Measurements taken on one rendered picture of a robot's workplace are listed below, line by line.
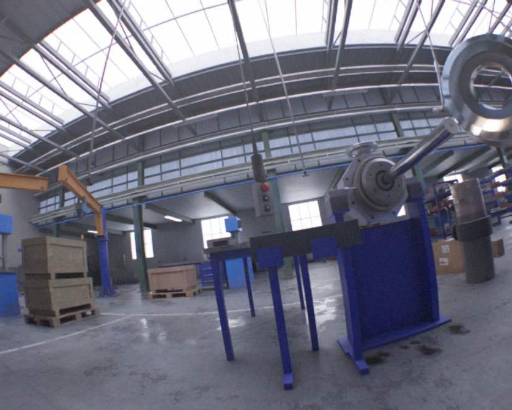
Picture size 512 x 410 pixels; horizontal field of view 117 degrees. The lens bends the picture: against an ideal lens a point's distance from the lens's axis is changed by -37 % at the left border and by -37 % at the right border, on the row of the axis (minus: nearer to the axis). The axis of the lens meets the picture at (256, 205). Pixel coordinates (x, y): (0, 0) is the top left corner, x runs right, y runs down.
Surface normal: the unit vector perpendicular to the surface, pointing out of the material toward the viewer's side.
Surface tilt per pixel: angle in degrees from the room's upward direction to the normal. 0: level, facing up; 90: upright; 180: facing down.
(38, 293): 90
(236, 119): 90
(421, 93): 90
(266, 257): 90
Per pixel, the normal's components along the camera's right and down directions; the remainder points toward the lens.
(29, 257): -0.01, -0.20
